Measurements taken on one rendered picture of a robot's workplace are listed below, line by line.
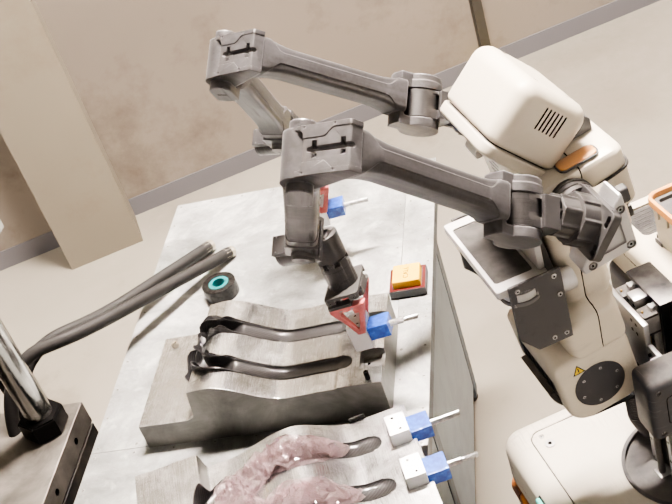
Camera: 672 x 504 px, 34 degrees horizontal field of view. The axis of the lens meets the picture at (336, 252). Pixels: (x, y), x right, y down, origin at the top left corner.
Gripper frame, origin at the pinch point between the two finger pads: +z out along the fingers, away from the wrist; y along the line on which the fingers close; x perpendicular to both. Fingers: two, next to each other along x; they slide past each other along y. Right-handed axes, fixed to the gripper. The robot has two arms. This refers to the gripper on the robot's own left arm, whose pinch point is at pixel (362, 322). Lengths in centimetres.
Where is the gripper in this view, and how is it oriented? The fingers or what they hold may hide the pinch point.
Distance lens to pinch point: 204.5
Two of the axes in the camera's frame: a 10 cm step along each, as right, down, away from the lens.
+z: 3.8, 8.3, 4.1
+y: -1.3, 4.9, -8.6
